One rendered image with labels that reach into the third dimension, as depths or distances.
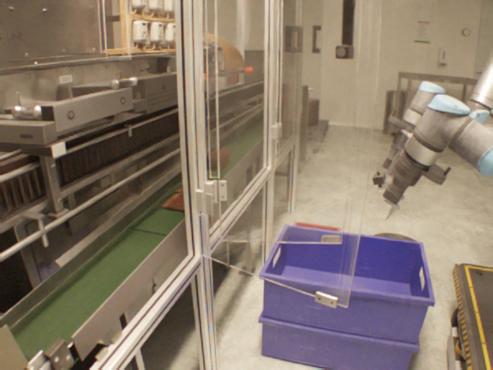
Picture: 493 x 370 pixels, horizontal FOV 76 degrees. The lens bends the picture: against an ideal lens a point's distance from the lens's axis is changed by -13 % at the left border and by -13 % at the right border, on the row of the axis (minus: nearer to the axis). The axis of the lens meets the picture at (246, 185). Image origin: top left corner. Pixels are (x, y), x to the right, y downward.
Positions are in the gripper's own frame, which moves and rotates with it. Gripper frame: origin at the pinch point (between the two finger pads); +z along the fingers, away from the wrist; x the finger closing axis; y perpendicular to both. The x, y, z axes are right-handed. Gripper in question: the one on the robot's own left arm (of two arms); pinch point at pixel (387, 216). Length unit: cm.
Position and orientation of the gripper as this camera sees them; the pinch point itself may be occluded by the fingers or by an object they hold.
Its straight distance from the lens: 105.9
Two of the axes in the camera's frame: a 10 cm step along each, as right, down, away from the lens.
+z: -2.8, 7.3, 6.2
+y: -8.0, -5.4, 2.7
